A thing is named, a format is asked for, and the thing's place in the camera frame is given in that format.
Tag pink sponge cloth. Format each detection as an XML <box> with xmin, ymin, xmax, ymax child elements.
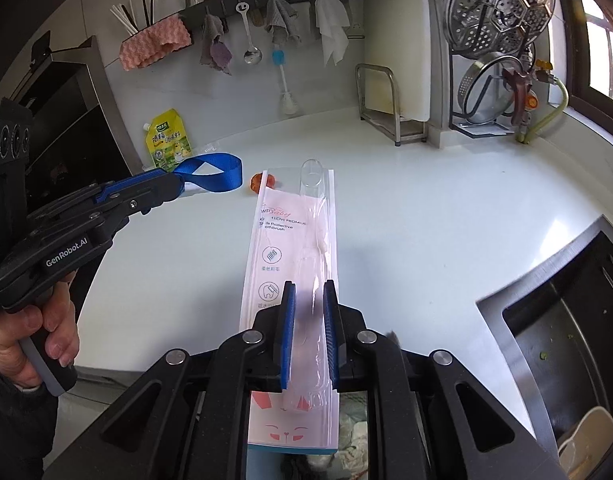
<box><xmin>119</xmin><ymin>14</ymin><xmax>192</xmax><ymax>72</ymax></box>

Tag orange plastic wrapper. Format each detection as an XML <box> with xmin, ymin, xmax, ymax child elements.
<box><xmin>250</xmin><ymin>172</ymin><xmax>277</xmax><ymax>195</ymax></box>

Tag grey brown dishcloth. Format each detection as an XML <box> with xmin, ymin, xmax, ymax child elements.
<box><xmin>200</xmin><ymin>14</ymin><xmax>223</xmax><ymax>66</ymax></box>

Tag bunch of white straws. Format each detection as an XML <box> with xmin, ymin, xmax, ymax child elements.
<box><xmin>110</xmin><ymin>4</ymin><xmax>140</xmax><ymax>36</ymax></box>

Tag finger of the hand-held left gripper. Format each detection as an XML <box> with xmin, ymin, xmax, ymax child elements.
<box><xmin>16</xmin><ymin>186</ymin><xmax>184</xmax><ymax>256</ymax></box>
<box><xmin>26</xmin><ymin>169</ymin><xmax>182</xmax><ymax>233</ymax></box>

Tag white dishcloth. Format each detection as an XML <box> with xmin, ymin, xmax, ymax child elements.
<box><xmin>314</xmin><ymin>0</ymin><xmax>351</xmax><ymax>67</ymax></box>

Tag steel lid with brown handle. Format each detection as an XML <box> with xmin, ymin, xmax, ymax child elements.
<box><xmin>457</xmin><ymin>52</ymin><xmax>527</xmax><ymax>125</ymax></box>

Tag black wire lid rack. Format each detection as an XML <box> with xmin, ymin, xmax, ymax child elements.
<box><xmin>449</xmin><ymin>35</ymin><xmax>537</xmax><ymax>138</ymax></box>

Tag blue handled bottle brush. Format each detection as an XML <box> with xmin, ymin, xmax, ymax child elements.
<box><xmin>271</xmin><ymin>42</ymin><xmax>300</xmax><ymax>117</ymax></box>

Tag blue ribbon strap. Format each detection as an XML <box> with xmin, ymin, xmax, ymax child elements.
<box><xmin>174</xmin><ymin>154</ymin><xmax>243</xmax><ymax>193</ymax></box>

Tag dark framed window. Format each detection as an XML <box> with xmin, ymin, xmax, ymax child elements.
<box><xmin>551</xmin><ymin>0</ymin><xmax>613</xmax><ymax>121</ymax></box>

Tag gas valve with orange knob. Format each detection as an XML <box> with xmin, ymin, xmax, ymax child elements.
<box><xmin>517</xmin><ymin>60</ymin><xmax>557</xmax><ymax>143</ymax></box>

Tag yellow green seasoning pouch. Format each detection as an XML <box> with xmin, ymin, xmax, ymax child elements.
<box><xmin>142</xmin><ymin>108</ymin><xmax>193</xmax><ymax>173</ymax></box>

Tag grey perforated trash bin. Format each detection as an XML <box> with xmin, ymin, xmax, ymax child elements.
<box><xmin>246</xmin><ymin>390</ymin><xmax>372</xmax><ymax>480</ymax></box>

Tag pink toothbrush package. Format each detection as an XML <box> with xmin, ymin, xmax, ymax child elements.
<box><xmin>239</xmin><ymin>159</ymin><xmax>340</xmax><ymax>458</ymax></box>

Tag yellow green hose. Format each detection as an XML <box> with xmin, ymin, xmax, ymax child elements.
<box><xmin>524</xmin><ymin>80</ymin><xmax>570</xmax><ymax>143</ymax></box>

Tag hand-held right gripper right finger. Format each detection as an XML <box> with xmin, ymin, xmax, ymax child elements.
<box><xmin>323</xmin><ymin>280</ymin><xmax>560</xmax><ymax>480</ymax></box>

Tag cream plastic dish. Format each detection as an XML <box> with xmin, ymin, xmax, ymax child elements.
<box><xmin>558</xmin><ymin>406</ymin><xmax>613</xmax><ymax>480</ymax></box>

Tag black range hood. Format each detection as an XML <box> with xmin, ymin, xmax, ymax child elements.
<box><xmin>1</xmin><ymin>35</ymin><xmax>142</xmax><ymax>196</ymax></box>

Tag metal cutting board holder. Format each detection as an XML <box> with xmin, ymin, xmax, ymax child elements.
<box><xmin>355</xmin><ymin>63</ymin><xmax>430</xmax><ymax>147</ymax></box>

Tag person's left forearm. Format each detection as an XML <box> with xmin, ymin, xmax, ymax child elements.
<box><xmin>0</xmin><ymin>350</ymin><xmax>62</xmax><ymax>480</ymax></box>

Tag person's left hand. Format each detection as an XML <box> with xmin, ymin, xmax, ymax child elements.
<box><xmin>0</xmin><ymin>270</ymin><xmax>81</xmax><ymax>388</ymax></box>

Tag black kitchen sink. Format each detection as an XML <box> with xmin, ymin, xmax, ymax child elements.
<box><xmin>477</xmin><ymin>215</ymin><xmax>613</xmax><ymax>480</ymax></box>

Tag white cutting board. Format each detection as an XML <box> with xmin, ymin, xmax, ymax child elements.
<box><xmin>364</xmin><ymin>0</ymin><xmax>431</xmax><ymax>122</ymax></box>

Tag perforated steel steamer plate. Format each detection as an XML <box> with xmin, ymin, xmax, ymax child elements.
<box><xmin>444</xmin><ymin>0</ymin><xmax>558</xmax><ymax>56</ymax></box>

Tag metal spoon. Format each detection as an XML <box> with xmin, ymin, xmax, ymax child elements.
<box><xmin>235</xmin><ymin>2</ymin><xmax>263</xmax><ymax>66</ymax></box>

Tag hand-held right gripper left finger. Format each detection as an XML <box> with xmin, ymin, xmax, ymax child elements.
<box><xmin>41</xmin><ymin>280</ymin><xmax>297</xmax><ymax>480</ymax></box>

